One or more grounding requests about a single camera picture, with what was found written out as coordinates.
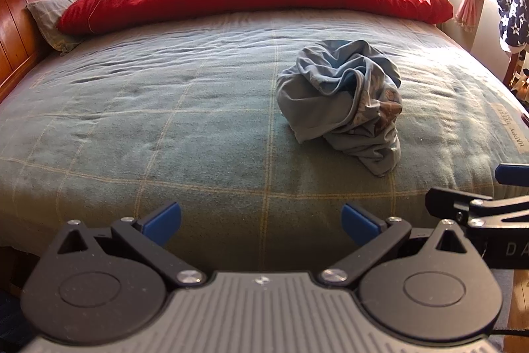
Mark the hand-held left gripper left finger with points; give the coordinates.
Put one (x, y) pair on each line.
(163, 222)

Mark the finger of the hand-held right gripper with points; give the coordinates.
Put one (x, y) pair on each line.
(514, 175)
(454, 204)

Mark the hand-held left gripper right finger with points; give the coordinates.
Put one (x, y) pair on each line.
(359, 225)

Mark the light blue printed t-shirt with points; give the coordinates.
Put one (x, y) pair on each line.
(330, 105)

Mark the navy star print cloth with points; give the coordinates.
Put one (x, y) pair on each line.
(512, 14)

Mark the grey pillow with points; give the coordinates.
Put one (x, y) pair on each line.
(49, 14)

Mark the wooden headboard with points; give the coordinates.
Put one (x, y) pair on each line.
(24, 5)

